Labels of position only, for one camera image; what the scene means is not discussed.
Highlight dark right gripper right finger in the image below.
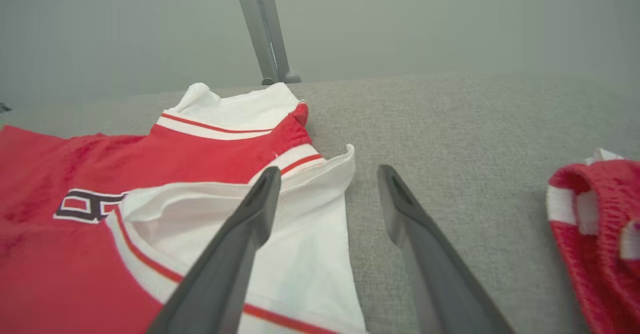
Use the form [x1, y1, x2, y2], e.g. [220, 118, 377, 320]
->
[376, 164, 517, 334]

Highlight red and white jersey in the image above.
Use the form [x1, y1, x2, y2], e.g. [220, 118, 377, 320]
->
[0, 82, 368, 334]

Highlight grey metal post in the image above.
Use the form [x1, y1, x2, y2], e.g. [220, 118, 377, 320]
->
[231, 0, 302, 85]

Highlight grey fabric sofa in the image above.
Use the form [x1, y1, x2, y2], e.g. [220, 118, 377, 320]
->
[0, 72, 640, 334]

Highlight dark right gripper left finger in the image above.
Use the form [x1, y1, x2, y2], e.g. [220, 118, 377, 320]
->
[145, 166, 282, 334]

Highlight red shorts with white waistband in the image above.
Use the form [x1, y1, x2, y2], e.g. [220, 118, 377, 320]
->
[546, 148, 640, 334]

